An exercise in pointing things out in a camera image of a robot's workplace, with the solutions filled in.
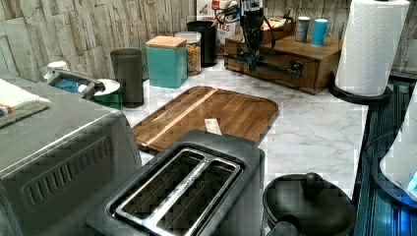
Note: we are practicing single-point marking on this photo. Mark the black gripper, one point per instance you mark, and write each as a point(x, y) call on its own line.
point(251, 22)

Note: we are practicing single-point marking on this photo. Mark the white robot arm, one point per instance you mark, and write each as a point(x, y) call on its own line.
point(238, 10)

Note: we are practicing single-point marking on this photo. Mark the wooden drawer cabinet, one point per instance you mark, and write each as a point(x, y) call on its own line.
point(327, 56)

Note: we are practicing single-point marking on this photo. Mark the pink snack box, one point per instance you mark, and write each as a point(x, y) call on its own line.
point(275, 23)

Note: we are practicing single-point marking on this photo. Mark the cinnamon cereal box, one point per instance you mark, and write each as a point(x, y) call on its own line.
point(211, 10)

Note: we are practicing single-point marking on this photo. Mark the black utensil holder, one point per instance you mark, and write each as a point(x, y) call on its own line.
point(208, 41)

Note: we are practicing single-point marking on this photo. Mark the grey spice shaker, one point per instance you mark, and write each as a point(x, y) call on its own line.
point(302, 28)

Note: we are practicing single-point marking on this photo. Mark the clear cereal jar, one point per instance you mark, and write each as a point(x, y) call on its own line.
point(193, 46)

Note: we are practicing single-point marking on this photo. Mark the blue spice shaker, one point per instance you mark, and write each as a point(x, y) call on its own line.
point(319, 32)

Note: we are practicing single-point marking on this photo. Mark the teal canister with wooden lid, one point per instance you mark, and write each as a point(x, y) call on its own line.
point(167, 61)

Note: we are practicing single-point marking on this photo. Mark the wooden cutting board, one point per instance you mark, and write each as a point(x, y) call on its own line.
point(237, 114)

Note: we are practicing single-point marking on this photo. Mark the white paper towel roll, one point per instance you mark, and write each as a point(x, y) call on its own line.
point(370, 42)

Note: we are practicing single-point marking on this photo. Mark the dark grey cylindrical cup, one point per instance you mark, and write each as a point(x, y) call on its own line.
point(128, 71)

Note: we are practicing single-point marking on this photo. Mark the black two-slot toaster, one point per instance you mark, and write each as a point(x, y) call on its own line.
point(202, 185)

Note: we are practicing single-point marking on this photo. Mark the black pot with lid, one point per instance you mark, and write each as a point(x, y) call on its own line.
point(307, 205)

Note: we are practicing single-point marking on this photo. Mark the silver toaster oven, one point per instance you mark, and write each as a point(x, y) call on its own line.
point(59, 164)

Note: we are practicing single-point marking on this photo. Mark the white striped dish towel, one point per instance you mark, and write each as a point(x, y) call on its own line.
point(17, 103)

